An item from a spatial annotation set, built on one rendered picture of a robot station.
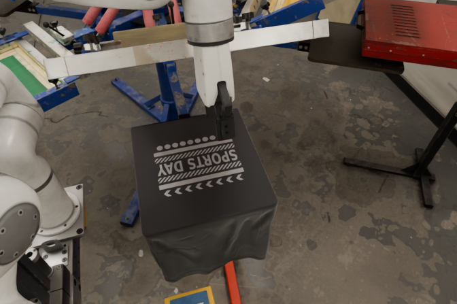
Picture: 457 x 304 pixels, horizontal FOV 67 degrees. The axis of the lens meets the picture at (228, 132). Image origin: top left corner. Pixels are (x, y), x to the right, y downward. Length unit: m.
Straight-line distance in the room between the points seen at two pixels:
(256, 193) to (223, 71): 0.70
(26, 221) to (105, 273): 1.85
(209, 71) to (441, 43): 1.42
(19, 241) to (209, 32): 0.36
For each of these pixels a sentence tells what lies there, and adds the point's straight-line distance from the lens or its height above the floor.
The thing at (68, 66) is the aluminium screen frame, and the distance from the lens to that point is 0.73.
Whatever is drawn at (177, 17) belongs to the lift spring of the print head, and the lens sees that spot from 1.73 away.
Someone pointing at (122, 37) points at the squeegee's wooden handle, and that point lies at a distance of 1.32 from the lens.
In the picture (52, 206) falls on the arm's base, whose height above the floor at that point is 1.23.
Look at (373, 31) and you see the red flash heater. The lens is 1.78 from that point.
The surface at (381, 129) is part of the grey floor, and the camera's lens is 2.95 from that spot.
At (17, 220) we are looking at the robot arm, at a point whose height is 1.67.
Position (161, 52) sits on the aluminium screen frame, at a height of 1.54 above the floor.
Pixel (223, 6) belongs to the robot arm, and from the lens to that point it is 0.53.
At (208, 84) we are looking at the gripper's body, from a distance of 0.54.
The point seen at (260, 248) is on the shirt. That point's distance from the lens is 1.44.
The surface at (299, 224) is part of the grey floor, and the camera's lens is 2.24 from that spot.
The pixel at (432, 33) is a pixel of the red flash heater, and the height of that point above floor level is 1.10.
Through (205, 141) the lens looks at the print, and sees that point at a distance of 1.32.
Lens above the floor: 1.93
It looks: 46 degrees down
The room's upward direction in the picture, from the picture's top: straight up
